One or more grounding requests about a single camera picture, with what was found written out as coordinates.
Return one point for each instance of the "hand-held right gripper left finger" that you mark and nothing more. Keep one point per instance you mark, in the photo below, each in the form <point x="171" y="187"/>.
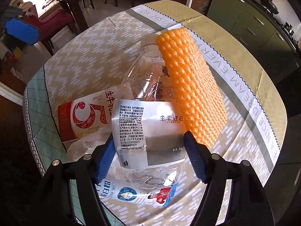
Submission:
<point x="105" y="160"/>

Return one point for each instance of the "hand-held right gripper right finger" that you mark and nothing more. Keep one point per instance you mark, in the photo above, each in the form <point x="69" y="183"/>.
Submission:
<point x="194" y="157"/>

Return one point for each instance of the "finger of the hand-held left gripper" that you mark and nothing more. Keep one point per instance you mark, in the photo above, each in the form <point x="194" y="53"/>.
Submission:
<point x="22" y="30"/>

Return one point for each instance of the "clear plastic bottle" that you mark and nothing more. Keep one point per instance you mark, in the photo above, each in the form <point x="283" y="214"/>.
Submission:
<point x="145" y="75"/>

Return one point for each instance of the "red cushioned chair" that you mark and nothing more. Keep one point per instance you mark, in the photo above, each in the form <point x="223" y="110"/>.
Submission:
<point x="55" y="24"/>

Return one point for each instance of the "red white milk carton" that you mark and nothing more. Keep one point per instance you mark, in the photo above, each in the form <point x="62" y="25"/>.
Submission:
<point x="82" y="117"/>

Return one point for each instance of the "blue white packet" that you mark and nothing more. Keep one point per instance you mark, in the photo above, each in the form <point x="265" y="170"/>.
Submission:
<point x="141" y="196"/>

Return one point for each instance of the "dark wooden dining table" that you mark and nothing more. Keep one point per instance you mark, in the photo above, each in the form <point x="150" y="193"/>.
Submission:
<point x="77" y="4"/>

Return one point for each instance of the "patterned tablecloth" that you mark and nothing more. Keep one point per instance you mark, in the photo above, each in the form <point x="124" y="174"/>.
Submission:
<point x="89" y="51"/>

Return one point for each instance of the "orange foam net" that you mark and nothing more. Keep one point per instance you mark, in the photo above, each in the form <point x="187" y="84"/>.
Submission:
<point x="192" y="87"/>

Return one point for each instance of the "green base cabinets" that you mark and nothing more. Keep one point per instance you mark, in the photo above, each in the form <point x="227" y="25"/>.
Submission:
<point x="249" y="28"/>

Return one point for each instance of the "black wok with lid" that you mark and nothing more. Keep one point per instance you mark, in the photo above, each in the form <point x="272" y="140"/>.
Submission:
<point x="269" y="4"/>

